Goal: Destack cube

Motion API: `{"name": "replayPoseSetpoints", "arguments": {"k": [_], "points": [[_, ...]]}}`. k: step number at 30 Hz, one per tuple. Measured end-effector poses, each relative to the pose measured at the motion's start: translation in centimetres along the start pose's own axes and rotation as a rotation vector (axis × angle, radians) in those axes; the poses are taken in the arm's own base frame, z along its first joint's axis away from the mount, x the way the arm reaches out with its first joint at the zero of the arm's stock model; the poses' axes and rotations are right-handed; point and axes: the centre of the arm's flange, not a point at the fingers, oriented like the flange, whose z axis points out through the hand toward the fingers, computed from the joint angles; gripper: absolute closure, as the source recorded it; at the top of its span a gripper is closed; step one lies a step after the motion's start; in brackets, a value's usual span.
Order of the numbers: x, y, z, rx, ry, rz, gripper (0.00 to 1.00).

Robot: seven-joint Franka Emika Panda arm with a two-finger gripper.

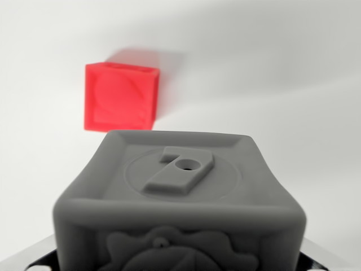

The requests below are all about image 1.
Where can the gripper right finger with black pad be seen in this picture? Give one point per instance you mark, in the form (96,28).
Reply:
(330,259)

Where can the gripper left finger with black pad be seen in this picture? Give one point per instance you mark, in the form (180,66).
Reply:
(36,258)

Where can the grey embossed lion cube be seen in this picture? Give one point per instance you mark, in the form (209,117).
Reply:
(177,203)

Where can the red embossed cube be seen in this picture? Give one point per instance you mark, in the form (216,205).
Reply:
(119,97)

